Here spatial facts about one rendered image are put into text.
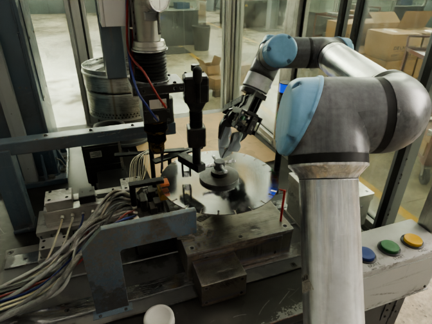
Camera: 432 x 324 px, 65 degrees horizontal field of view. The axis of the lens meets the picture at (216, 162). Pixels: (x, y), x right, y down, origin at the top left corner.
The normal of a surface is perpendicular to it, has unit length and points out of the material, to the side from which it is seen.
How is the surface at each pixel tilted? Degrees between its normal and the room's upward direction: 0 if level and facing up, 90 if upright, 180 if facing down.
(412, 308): 0
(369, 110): 62
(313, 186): 68
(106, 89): 90
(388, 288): 90
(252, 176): 0
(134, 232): 90
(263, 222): 0
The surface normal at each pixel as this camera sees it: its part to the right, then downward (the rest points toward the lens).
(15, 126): 0.33, 0.47
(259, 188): 0.01, -0.87
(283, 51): 0.05, 0.15
